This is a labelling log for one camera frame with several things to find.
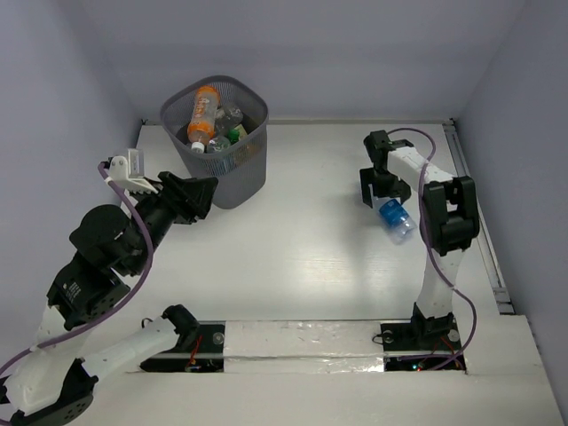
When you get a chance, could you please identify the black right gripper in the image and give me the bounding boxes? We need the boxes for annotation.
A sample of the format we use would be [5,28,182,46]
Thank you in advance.
[361,167,413,206]

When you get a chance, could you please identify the clear bottle light blue cap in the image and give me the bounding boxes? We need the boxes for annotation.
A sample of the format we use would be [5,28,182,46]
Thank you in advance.
[376,198,418,244]

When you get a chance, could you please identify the clear bottle blue label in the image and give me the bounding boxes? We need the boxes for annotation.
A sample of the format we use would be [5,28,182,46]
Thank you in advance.
[206,136,232,154]

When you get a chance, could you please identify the long orange capped bottle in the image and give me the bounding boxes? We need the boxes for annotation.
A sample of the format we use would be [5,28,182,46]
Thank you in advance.
[186,85,220,154]

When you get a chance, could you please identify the green soda bottle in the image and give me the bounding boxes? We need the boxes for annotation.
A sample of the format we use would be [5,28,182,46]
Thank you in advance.
[227,128,241,144]

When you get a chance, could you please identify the orange juice bottle brown cap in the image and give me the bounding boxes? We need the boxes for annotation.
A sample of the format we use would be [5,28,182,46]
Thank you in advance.
[240,144,260,162]

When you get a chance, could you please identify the crushed clear bottle white cap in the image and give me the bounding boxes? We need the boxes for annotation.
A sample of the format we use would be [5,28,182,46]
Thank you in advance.
[215,105,244,131]

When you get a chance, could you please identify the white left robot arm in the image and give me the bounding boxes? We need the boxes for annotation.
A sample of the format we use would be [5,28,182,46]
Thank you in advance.
[1,149,218,425]

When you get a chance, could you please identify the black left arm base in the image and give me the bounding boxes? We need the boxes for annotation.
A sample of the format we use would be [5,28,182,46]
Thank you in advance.
[139,304,225,374]

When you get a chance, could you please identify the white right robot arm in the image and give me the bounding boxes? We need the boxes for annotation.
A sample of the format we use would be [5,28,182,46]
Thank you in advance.
[359,130,480,348]

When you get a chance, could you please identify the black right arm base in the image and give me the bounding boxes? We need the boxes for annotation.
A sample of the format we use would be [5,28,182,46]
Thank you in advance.
[371,302,462,372]

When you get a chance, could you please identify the grey mesh waste bin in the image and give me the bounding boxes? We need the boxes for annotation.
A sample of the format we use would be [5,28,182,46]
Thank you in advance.
[160,75,269,209]

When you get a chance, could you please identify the silver taped front rail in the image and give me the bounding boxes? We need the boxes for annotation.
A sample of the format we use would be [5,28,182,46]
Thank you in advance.
[223,320,384,375]

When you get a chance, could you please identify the metal rail right wall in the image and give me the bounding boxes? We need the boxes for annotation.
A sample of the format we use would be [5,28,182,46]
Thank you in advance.
[443,119,514,314]

